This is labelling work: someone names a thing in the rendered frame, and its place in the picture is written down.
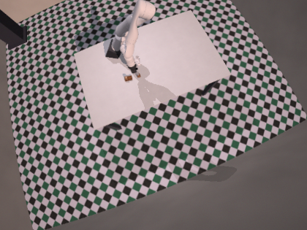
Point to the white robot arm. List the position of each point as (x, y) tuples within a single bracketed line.
[(143, 11)]

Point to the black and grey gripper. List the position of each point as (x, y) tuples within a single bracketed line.
[(133, 65)]

